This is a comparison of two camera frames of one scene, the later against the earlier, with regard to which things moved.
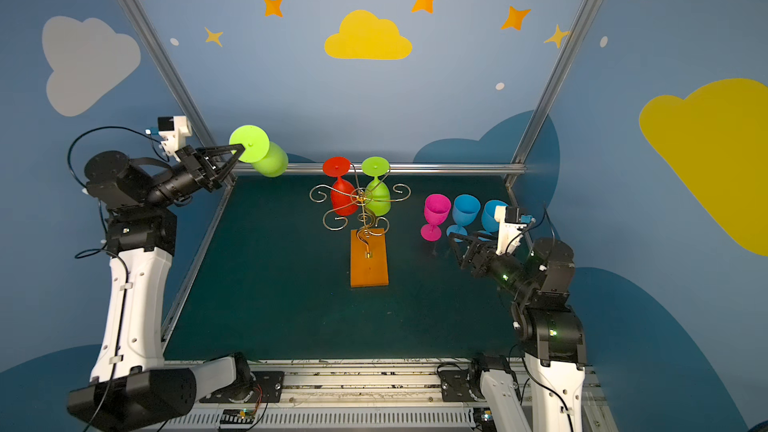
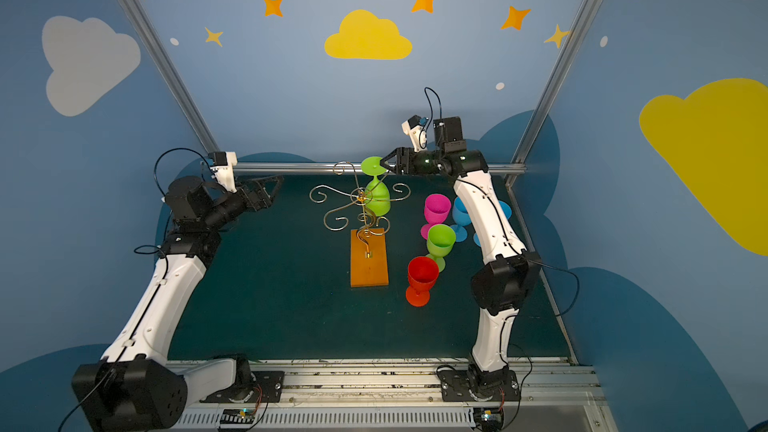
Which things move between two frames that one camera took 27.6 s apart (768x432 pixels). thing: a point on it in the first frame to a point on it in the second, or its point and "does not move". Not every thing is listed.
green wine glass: (377, 196) does not move
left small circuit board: (237, 417) does not move
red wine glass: (343, 194) to (422, 276)
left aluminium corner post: (135, 5) does not move
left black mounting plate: (266, 387) does not move
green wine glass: (266, 157) to (441, 240)
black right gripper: (474, 255) to (400, 161)
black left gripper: (201, 167) to (257, 195)
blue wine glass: (465, 208) does not move
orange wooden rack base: (366, 272) does not move
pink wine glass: (437, 208) does not move
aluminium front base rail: (358, 395) does not move
